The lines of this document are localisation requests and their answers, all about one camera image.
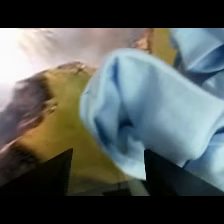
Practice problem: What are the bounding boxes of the light blue garment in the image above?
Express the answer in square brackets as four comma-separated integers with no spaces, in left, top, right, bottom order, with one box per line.
[79,28,224,193]

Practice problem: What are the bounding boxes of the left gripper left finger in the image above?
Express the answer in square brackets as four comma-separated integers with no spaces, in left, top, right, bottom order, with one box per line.
[0,148,74,197]

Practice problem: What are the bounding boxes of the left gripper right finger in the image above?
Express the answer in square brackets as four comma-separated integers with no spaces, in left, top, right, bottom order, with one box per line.
[143,148,224,197]

